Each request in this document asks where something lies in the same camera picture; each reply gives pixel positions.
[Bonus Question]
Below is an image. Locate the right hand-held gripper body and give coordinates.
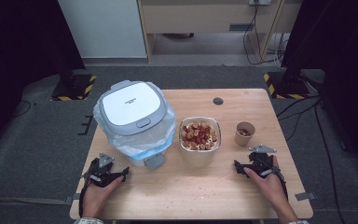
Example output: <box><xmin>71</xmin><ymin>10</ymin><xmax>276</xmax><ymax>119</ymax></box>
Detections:
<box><xmin>248</xmin><ymin>143</ymin><xmax>282</xmax><ymax>179</ymax></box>

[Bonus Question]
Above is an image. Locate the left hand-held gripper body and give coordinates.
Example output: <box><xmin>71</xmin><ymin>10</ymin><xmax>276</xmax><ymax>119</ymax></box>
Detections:
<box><xmin>86</xmin><ymin>151</ymin><xmax>119</xmax><ymax>188</ymax></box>

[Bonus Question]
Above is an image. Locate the brown paper cup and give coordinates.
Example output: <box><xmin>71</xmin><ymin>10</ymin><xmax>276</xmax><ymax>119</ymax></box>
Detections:
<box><xmin>234</xmin><ymin>120</ymin><xmax>256</xmax><ymax>147</ymax></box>

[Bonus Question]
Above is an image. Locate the person's left hand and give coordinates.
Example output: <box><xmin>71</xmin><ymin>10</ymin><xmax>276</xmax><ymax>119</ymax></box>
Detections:
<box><xmin>81</xmin><ymin>175</ymin><xmax>124</xmax><ymax>218</ymax></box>

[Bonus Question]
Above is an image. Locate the person's right hand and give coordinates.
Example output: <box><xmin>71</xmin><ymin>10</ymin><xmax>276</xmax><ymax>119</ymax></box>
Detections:
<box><xmin>243</xmin><ymin>155</ymin><xmax>294</xmax><ymax>217</ymax></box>

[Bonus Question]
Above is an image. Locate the paper bowl of food scraps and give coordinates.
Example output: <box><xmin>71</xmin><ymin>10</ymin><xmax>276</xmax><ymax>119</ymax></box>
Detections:
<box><xmin>178</xmin><ymin>116</ymin><xmax>222</xmax><ymax>167</ymax></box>

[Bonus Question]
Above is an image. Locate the white plastic bag liner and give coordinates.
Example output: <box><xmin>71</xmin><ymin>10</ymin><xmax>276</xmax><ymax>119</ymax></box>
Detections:
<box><xmin>92</xmin><ymin>81</ymin><xmax>177</xmax><ymax>161</ymax></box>

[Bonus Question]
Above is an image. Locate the pile of jujube slices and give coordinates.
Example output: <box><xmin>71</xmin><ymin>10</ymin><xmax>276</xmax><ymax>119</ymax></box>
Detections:
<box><xmin>181</xmin><ymin>121</ymin><xmax>219</xmax><ymax>151</ymax></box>

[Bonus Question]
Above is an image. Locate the grey and white trash can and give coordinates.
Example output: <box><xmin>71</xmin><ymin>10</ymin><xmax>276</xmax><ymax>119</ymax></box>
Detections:
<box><xmin>92</xmin><ymin>79</ymin><xmax>177</xmax><ymax>171</ymax></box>

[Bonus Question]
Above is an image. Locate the striped stand base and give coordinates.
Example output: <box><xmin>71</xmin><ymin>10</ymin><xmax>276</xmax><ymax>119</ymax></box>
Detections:
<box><xmin>263</xmin><ymin>71</ymin><xmax>311</xmax><ymax>101</ymax></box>
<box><xmin>50</xmin><ymin>73</ymin><xmax>98</xmax><ymax>102</ymax></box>

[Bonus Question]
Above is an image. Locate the white cabinet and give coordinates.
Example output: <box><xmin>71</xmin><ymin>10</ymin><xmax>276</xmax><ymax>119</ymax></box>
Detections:
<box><xmin>58</xmin><ymin>0</ymin><xmax>147</xmax><ymax>59</ymax></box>

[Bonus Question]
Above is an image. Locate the dark curtain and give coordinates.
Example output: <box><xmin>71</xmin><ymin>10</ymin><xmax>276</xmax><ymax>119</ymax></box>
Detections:
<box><xmin>0</xmin><ymin>0</ymin><xmax>87</xmax><ymax>160</ymax></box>
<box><xmin>281</xmin><ymin>0</ymin><xmax>358</xmax><ymax>171</ymax></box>

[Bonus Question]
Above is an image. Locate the light wooden desk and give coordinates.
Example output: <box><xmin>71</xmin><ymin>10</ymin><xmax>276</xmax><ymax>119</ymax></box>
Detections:
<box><xmin>136</xmin><ymin>0</ymin><xmax>303</xmax><ymax>63</ymax></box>

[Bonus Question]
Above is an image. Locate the white power strip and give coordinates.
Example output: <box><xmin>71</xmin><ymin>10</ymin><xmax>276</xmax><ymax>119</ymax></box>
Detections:
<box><xmin>249</xmin><ymin>0</ymin><xmax>272</xmax><ymax>7</ymax></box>

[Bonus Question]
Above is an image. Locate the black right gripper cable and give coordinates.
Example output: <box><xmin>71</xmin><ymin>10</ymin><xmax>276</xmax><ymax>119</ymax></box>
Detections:
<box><xmin>275</xmin><ymin>170</ymin><xmax>290</xmax><ymax>201</ymax></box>

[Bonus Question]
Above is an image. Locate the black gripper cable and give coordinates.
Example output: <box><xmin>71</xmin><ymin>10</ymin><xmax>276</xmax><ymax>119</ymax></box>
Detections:
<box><xmin>78</xmin><ymin>178</ymin><xmax>93</xmax><ymax>218</ymax></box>
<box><xmin>275</xmin><ymin>170</ymin><xmax>290</xmax><ymax>201</ymax></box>

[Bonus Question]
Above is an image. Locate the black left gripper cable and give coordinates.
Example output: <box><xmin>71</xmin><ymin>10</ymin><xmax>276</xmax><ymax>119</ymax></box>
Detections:
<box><xmin>78</xmin><ymin>178</ymin><xmax>93</xmax><ymax>218</ymax></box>

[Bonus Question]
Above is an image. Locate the grey table edge bracket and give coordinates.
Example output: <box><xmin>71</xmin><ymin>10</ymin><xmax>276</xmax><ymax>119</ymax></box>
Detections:
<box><xmin>64</xmin><ymin>192</ymin><xmax>82</xmax><ymax>205</ymax></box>
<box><xmin>294</xmin><ymin>191</ymin><xmax>318</xmax><ymax>202</ymax></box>

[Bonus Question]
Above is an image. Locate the thin black floor cable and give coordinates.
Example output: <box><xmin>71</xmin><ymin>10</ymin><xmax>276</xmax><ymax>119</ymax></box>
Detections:
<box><xmin>11</xmin><ymin>99</ymin><xmax>36</xmax><ymax>119</ymax></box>

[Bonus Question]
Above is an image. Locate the black hanging cable bundle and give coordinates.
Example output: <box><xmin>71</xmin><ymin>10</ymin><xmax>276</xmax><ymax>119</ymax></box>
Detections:
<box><xmin>241</xmin><ymin>3</ymin><xmax>288</xmax><ymax>67</ymax></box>

